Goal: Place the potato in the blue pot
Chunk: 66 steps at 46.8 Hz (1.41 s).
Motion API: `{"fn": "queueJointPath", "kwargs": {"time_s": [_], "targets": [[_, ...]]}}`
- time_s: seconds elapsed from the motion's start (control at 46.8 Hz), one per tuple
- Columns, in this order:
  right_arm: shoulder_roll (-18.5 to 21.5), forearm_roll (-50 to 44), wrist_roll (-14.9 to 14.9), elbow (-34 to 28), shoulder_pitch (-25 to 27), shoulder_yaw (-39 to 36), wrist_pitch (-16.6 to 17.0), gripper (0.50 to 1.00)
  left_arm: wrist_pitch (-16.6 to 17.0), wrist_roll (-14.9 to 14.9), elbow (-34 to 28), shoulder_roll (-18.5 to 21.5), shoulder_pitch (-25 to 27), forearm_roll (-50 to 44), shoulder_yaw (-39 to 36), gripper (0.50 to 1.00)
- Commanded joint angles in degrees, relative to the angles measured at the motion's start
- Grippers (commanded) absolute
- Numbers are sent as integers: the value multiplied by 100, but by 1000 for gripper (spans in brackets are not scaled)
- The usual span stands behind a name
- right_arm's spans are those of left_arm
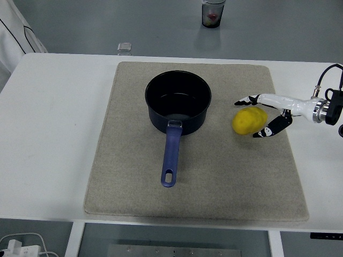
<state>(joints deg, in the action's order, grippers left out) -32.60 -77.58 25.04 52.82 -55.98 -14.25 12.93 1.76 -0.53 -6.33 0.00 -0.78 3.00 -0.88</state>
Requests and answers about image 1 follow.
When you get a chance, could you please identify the small clear square block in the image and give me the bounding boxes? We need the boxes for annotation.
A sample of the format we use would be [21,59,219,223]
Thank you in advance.
[117,42,133,56]

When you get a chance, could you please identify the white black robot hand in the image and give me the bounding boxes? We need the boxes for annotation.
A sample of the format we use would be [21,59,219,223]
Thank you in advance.
[234,93,315,139]

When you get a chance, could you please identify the yellow potato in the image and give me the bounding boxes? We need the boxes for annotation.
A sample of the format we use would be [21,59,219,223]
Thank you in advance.
[232,107,269,135]

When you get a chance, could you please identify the black table control panel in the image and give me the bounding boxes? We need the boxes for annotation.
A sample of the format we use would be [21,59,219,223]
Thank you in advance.
[310,232,343,240]

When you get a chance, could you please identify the white power strip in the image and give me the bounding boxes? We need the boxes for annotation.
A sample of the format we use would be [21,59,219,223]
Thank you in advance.
[0,239,41,257]

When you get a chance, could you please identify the beige fabric mat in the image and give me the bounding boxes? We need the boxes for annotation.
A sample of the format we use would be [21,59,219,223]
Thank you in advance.
[83,61,310,222]

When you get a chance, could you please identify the grey metal plate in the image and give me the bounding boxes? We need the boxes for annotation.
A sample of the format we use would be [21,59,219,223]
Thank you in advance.
[107,244,242,257]

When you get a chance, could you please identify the blue pot with handle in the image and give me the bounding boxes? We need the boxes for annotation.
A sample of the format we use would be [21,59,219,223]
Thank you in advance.
[145,70,213,188]

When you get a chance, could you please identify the dark transparent cup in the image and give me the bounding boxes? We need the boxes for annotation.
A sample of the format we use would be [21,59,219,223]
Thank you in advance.
[201,0,227,28]

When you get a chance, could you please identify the white power cable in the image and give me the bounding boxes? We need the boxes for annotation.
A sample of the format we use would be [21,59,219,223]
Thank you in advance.
[0,232,58,257]

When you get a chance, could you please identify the white table frame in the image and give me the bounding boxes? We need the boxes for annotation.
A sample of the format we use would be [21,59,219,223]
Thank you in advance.
[64,221,285,257]

